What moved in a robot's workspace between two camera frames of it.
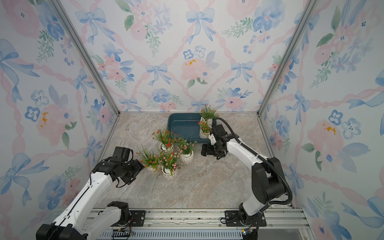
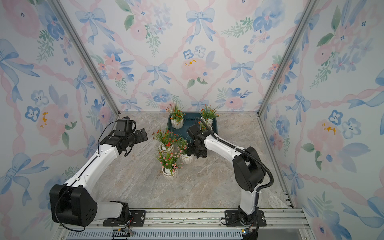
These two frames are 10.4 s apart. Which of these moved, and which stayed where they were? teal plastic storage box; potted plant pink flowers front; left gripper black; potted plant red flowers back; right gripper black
Moved: right gripper black; left gripper black
Stayed: potted plant pink flowers front; teal plastic storage box; potted plant red flowers back
